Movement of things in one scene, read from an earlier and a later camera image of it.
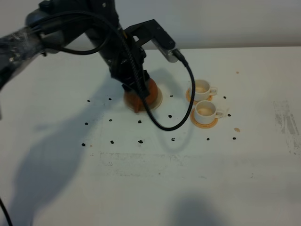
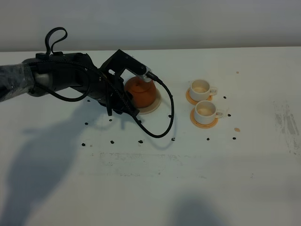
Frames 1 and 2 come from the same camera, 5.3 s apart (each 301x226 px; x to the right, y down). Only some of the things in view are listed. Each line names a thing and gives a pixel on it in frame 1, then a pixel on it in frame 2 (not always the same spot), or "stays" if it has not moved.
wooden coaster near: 201,125 stays
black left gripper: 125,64 -> 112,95
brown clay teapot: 135,102 stays
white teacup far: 203,90 stays
